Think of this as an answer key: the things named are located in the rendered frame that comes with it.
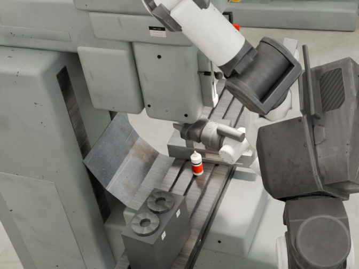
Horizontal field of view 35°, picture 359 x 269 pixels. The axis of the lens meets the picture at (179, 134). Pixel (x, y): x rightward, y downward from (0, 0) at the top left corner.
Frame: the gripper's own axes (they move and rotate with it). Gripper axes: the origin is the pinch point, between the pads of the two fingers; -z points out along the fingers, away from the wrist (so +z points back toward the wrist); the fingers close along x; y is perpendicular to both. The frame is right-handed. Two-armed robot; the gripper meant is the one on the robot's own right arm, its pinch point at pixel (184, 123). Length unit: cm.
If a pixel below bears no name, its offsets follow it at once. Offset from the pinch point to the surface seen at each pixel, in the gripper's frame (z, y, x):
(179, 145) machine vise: -11.5, 20.6, -6.4
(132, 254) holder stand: 12, 18, 45
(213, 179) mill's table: 6.7, 27.8, -3.8
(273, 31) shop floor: -128, 123, -246
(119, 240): -24, 55, 25
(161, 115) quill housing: 0.5, -11.0, 10.4
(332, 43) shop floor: -76, 123, -252
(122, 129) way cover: -35.6, 16.6, 1.3
